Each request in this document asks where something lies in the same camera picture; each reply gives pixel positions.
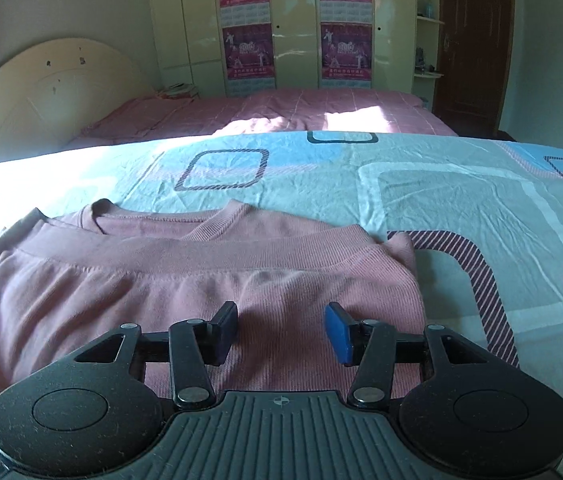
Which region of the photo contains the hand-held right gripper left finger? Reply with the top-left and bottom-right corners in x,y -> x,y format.
68,301 -> 240,410

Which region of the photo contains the pink sweatshirt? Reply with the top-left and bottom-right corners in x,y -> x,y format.
0,198 -> 430,441

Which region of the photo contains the patterned light blue bed sheet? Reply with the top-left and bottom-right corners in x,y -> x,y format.
0,130 -> 563,480

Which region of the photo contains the cream glossy wardrobe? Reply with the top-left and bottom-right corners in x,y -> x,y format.
144,0 -> 418,101

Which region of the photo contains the stack of books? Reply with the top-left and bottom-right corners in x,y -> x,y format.
156,82 -> 200,100

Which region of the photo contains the pink bed cover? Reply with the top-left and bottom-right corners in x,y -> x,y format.
80,87 -> 460,142

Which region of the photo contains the dark brown wooden door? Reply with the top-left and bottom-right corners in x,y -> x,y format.
434,0 -> 515,137

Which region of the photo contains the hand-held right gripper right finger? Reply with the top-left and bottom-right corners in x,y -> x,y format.
324,301 -> 493,410

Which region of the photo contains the cream corner shelf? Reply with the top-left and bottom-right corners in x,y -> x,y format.
413,0 -> 447,111

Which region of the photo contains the cream wooden headboard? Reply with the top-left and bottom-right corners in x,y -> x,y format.
0,37 -> 155,179

